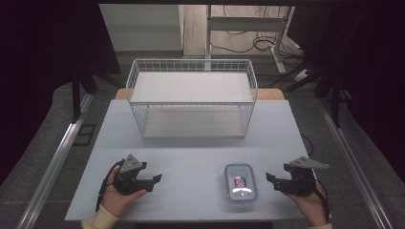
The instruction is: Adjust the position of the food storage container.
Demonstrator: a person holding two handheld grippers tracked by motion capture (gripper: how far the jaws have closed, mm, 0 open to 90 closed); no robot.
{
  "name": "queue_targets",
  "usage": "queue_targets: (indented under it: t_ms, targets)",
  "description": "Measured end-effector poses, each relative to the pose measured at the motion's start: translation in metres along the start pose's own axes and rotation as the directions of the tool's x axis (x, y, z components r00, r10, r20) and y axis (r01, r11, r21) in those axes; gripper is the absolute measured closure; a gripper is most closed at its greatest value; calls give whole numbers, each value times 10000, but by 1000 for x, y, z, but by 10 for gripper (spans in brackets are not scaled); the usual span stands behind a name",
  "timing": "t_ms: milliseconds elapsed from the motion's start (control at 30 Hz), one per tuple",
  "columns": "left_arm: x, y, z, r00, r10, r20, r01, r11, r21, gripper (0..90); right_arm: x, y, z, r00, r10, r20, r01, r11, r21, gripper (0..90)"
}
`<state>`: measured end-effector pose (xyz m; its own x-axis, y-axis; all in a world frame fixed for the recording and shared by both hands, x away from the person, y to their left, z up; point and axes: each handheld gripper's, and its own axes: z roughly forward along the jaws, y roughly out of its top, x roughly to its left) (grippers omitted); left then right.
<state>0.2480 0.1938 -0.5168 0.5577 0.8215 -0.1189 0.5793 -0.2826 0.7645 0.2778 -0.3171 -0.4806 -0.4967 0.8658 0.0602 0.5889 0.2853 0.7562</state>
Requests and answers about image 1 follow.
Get pale blue table cover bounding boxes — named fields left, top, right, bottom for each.
left=64, top=98, right=317, bottom=222

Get person's left hand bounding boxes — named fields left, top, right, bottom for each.
left=100, top=165, right=148, bottom=219

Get black stand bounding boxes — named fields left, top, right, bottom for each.
left=313, top=60, right=354, bottom=129
left=70, top=63, right=126, bottom=125

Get person's right hand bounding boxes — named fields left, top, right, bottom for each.
left=284, top=179, right=329, bottom=227

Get clear lidded food container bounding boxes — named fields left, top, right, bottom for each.
left=224, top=162, right=259, bottom=205

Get wooden table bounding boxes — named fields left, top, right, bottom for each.
left=114, top=87, right=286, bottom=101

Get black floor socket frame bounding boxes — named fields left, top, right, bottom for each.
left=73, top=123, right=97, bottom=147

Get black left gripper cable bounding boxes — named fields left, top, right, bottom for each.
left=95, top=157, right=126, bottom=213

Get thin black cable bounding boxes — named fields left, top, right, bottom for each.
left=300, top=135, right=315, bottom=157

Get white cabinet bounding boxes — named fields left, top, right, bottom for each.
left=98, top=3, right=185, bottom=52

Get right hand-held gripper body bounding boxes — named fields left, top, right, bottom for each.
left=281, top=156, right=330, bottom=198

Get aluminium rail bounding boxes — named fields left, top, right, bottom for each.
left=15, top=93, right=96, bottom=229
left=318, top=96, right=394, bottom=229

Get white wire shelf rack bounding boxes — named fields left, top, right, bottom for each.
left=125, top=58, right=259, bottom=140

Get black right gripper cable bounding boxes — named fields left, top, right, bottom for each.
left=314, top=178, right=333, bottom=222

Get white metal desk frame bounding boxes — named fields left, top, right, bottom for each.
left=203, top=4, right=296, bottom=74

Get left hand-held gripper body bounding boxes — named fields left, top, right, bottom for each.
left=112, top=154, right=155, bottom=197

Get black floor cables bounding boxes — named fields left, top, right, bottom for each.
left=209, top=5, right=311, bottom=90

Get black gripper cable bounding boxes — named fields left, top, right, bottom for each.
left=314, top=178, right=333, bottom=222
left=95, top=157, right=126, bottom=213

